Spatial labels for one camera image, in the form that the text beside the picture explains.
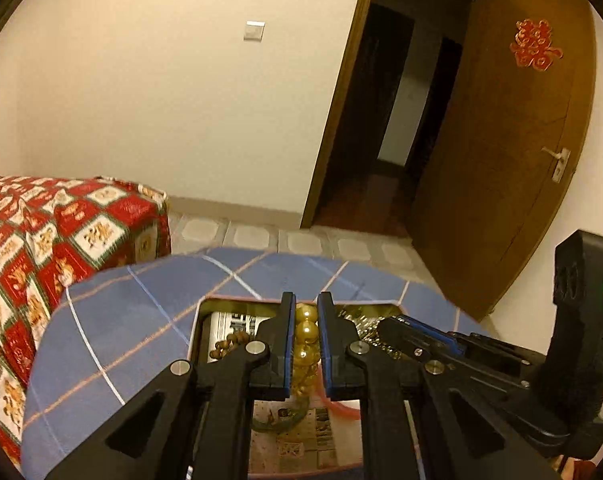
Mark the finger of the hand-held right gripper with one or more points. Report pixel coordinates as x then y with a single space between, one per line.
411 342
431 331

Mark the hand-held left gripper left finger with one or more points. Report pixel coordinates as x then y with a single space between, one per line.
284 360

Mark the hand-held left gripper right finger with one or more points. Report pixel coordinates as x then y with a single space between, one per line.
326 360

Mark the pink bangle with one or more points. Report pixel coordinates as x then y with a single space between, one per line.
341 410

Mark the green jade bangle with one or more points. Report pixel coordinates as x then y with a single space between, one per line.
276 422

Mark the pink tin box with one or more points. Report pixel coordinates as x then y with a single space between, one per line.
199 330

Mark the person's right forearm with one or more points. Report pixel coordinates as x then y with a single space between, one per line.
595 390

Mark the white paper packet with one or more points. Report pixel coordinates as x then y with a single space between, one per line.
231 322

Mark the brown wooden door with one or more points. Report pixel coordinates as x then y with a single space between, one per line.
501 160

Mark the blue plaid tablecloth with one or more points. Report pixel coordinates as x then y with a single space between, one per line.
121 320

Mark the red printed blanket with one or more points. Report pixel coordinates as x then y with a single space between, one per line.
46 260

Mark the red paper door decoration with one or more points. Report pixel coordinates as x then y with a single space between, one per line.
535 45

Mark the brown door frame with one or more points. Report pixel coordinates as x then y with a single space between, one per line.
339 100

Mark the white light switch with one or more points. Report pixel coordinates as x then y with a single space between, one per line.
254 30

